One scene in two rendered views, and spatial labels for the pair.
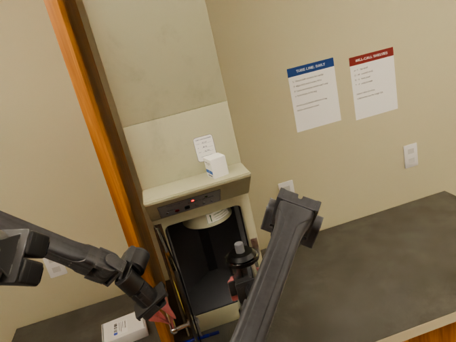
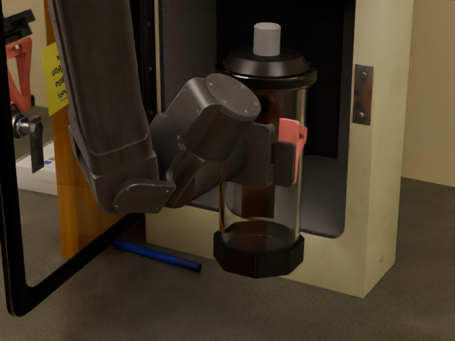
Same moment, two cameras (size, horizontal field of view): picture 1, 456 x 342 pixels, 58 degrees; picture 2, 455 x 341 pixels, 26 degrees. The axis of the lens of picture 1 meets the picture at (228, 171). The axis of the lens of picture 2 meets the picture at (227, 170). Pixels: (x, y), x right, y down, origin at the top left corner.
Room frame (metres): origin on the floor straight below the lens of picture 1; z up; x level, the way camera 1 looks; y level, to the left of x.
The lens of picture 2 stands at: (0.30, -0.57, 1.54)
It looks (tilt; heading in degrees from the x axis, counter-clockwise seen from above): 22 degrees down; 38
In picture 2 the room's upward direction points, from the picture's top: straight up
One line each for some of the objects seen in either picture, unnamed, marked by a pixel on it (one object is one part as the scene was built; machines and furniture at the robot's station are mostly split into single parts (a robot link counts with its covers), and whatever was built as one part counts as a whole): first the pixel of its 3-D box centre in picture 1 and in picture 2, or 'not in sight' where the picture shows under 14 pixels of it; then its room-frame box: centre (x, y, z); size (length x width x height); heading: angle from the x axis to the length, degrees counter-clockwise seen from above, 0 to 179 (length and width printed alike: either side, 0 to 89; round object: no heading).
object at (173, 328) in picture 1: (177, 320); not in sight; (0.95, 0.23, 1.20); 0.10 x 0.05 x 0.03; 15
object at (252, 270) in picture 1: (248, 284); (262, 160); (1.11, 0.02, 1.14); 0.11 x 0.11 x 0.21
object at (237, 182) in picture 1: (199, 196); not in sight; (1.15, 0.10, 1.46); 0.32 x 0.11 x 0.10; 99
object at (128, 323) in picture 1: (124, 330); not in sight; (1.28, 0.51, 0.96); 0.16 x 0.12 x 0.04; 104
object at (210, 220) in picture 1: (205, 209); not in sight; (1.31, 0.11, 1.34); 0.18 x 0.18 x 0.05
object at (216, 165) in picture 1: (216, 165); not in sight; (1.17, 0.03, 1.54); 0.05 x 0.05 x 0.06; 22
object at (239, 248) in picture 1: (240, 252); (266, 55); (1.12, 0.02, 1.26); 0.09 x 0.09 x 0.07
